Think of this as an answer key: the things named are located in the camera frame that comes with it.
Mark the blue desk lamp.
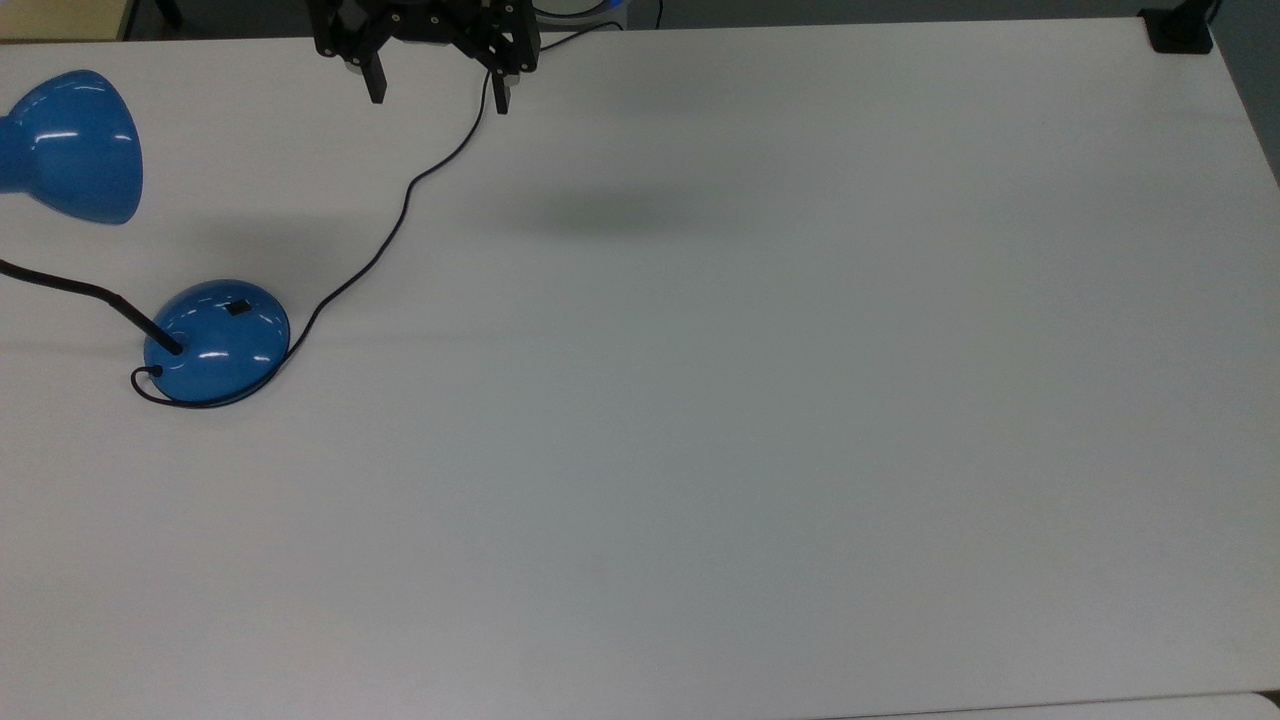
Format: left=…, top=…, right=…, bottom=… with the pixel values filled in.
left=0, top=69, right=292, bottom=405

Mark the light wooden furniture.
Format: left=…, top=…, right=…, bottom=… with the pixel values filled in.
left=0, top=0, right=138, bottom=43

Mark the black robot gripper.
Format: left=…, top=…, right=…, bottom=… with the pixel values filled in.
left=305, top=0, right=542, bottom=115

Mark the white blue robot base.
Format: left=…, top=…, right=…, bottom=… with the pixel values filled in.
left=530, top=0, right=627, bottom=22

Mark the black lamp power cable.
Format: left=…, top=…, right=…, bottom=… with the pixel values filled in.
left=130, top=20, right=626, bottom=409

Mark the black table clamp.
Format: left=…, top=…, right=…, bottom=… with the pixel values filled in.
left=1139, top=0, right=1225, bottom=55

